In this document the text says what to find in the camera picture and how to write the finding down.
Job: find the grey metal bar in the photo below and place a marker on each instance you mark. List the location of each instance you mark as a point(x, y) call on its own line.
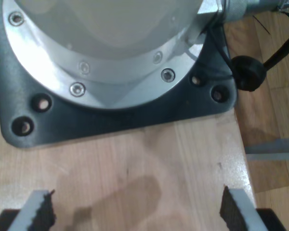
point(274, 150)

